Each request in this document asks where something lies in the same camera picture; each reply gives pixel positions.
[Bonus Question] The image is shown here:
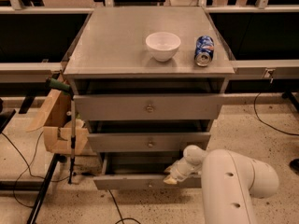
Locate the black table leg frame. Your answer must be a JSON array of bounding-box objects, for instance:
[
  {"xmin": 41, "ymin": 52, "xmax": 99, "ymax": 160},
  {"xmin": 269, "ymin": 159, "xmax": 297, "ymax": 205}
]
[{"xmin": 0, "ymin": 152, "xmax": 67, "ymax": 224}]

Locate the white bowl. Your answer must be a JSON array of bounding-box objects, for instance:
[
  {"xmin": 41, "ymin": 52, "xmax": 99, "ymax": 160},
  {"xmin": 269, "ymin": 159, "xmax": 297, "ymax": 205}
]
[{"xmin": 146, "ymin": 32, "xmax": 181, "ymax": 62}]

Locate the thin black cable left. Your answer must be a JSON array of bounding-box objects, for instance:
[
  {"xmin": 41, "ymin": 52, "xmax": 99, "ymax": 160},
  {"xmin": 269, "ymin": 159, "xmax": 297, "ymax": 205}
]
[{"xmin": 0, "ymin": 130, "xmax": 71, "ymax": 209}]

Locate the grey drawer cabinet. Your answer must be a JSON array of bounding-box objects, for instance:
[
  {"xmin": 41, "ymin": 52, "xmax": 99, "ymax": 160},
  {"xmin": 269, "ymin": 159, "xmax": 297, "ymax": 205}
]
[{"xmin": 63, "ymin": 6, "xmax": 235, "ymax": 175}]

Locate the black cable at right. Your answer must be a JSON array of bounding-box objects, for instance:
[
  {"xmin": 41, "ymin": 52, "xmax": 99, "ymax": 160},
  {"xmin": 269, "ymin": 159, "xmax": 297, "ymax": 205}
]
[{"xmin": 252, "ymin": 92, "xmax": 299, "ymax": 137}]

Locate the grey middle drawer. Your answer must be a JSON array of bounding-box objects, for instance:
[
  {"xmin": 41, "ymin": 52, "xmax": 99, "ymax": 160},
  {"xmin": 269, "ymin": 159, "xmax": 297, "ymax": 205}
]
[{"xmin": 88, "ymin": 133, "xmax": 210, "ymax": 152}]

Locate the black floor cable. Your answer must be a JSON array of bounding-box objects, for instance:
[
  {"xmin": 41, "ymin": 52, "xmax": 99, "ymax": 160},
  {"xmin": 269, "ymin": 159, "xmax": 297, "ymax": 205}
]
[{"xmin": 73, "ymin": 171, "xmax": 142, "ymax": 224}]

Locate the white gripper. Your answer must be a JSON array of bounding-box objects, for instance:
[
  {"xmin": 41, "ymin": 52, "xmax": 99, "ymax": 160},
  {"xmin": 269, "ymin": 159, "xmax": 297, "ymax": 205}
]
[{"xmin": 164, "ymin": 159, "xmax": 200, "ymax": 185}]

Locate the grey bottom drawer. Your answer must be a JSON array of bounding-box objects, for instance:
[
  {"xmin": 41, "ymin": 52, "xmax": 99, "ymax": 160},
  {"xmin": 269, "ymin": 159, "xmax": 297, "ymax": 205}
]
[{"xmin": 93, "ymin": 151, "xmax": 201, "ymax": 190}]

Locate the green handled grabber stick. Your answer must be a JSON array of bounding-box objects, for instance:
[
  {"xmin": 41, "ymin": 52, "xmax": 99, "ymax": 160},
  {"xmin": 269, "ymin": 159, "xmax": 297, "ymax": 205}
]
[{"xmin": 46, "ymin": 77, "xmax": 76, "ymax": 184}]

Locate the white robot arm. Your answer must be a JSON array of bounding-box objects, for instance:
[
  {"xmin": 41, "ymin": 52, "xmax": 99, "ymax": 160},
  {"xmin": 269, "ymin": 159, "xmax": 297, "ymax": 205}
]
[{"xmin": 164, "ymin": 145, "xmax": 279, "ymax": 224}]

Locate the grey top drawer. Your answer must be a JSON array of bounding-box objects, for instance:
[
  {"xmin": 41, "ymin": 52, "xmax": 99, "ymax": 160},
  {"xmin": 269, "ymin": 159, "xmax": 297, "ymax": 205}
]
[{"xmin": 74, "ymin": 94, "xmax": 224, "ymax": 120}]

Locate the grey drawer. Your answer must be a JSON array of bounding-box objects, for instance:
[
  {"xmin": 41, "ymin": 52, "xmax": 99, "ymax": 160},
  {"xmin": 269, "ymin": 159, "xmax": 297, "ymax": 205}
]
[
  {"xmin": 88, "ymin": 133, "xmax": 210, "ymax": 152},
  {"xmin": 74, "ymin": 94, "xmax": 224, "ymax": 120},
  {"xmin": 93, "ymin": 151, "xmax": 201, "ymax": 190}
]

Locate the blue soda can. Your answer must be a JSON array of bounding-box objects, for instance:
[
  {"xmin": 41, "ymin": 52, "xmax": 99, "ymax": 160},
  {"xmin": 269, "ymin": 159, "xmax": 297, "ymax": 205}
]
[{"xmin": 194, "ymin": 35, "xmax": 214, "ymax": 67}]

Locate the cardboard box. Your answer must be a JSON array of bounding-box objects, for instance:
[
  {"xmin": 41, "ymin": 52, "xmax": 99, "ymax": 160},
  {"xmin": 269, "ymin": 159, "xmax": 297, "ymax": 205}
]
[{"xmin": 25, "ymin": 75, "xmax": 92, "ymax": 156}]

